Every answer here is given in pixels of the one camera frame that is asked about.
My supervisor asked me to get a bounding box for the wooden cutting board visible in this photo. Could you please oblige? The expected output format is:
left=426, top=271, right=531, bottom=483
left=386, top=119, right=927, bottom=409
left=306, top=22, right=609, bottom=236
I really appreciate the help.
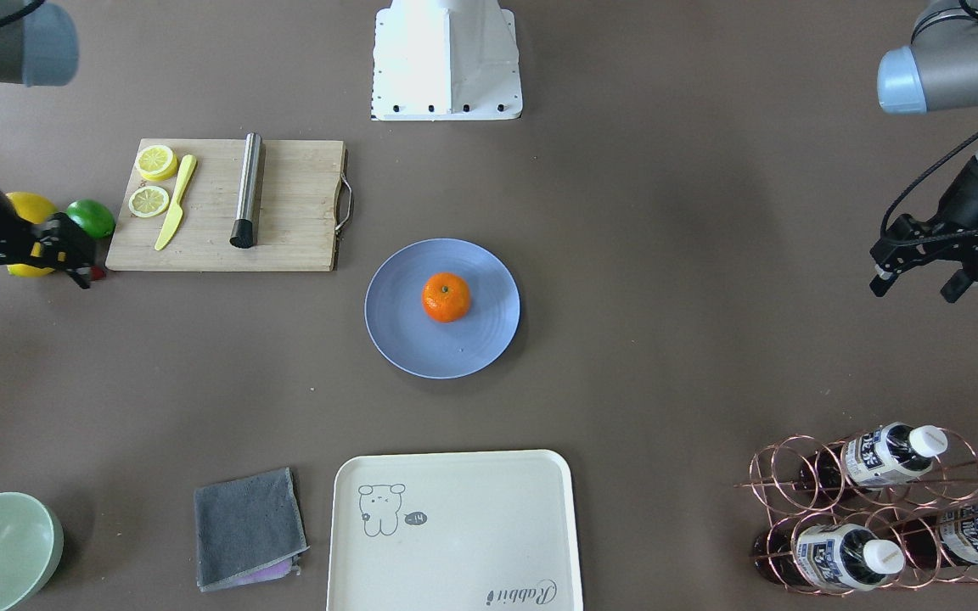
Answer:
left=106, top=137, right=349, bottom=273

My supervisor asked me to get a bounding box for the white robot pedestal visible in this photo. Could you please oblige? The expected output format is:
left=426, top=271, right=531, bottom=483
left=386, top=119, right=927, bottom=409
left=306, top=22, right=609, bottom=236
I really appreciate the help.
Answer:
left=370, top=1, right=524, bottom=121

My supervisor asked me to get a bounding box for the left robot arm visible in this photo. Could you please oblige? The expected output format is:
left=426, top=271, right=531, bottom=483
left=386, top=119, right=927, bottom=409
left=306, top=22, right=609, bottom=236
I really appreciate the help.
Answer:
left=870, top=1, right=978, bottom=303

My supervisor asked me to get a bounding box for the steel muddler black tip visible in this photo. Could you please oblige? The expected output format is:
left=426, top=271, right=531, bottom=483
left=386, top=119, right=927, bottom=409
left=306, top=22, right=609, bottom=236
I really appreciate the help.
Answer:
left=229, top=132, right=267, bottom=249

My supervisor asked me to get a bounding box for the grey folded cloth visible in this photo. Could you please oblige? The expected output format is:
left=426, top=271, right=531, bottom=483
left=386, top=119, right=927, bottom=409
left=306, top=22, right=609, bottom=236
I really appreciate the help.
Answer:
left=193, top=467, right=310, bottom=592

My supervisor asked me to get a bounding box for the green lime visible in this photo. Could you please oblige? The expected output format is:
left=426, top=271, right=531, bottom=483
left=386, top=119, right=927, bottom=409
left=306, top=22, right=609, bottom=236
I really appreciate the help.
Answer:
left=65, top=199, right=116, bottom=239

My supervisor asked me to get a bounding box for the tea bottle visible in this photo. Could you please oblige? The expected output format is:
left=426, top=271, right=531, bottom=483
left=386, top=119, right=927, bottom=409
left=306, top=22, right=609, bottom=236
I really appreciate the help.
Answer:
left=796, top=422, right=948, bottom=502
left=901, top=502, right=978, bottom=569
left=750, top=524, right=907, bottom=595

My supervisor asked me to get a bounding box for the mint green bowl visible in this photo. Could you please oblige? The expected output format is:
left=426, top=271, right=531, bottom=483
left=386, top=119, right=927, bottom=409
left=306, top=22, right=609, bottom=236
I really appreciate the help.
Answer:
left=0, top=491, right=65, bottom=610

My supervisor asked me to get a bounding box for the lemon slice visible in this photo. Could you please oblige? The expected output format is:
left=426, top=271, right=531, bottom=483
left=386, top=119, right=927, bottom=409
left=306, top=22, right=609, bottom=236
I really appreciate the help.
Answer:
left=133, top=144, right=179, bottom=182
left=126, top=185, right=171, bottom=219

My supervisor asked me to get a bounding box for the copper wire bottle rack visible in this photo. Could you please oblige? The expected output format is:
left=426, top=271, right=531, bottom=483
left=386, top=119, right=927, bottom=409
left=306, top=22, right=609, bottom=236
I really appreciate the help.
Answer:
left=744, top=430, right=978, bottom=597

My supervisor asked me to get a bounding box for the orange fruit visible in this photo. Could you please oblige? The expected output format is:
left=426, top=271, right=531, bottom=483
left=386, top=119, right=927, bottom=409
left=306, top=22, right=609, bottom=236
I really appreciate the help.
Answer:
left=420, top=272, right=472, bottom=323

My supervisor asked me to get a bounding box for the yellow plastic knife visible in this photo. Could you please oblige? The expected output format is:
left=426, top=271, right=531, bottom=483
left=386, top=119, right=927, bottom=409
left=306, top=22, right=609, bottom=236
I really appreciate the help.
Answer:
left=153, top=154, right=198, bottom=251

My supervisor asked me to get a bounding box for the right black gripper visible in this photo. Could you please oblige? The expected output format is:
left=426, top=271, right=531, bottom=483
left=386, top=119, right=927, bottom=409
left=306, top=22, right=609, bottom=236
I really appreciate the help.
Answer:
left=0, top=191, right=98, bottom=289

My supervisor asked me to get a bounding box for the cream rabbit tray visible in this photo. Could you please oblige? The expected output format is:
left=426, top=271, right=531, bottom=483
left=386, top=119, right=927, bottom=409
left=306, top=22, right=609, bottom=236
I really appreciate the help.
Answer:
left=326, top=449, right=585, bottom=610

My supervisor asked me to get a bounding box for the blue plate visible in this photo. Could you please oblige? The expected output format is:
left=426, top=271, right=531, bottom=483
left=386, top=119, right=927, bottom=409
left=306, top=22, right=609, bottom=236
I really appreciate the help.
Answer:
left=364, top=238, right=520, bottom=379

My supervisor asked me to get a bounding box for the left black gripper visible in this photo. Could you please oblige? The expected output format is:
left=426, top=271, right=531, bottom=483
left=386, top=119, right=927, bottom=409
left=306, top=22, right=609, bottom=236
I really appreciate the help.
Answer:
left=869, top=159, right=978, bottom=303

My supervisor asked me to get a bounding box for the yellow lemon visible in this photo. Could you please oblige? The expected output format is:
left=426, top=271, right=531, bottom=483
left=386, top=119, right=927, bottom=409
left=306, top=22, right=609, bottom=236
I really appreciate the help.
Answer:
left=7, top=264, right=55, bottom=278
left=5, top=191, right=58, bottom=224

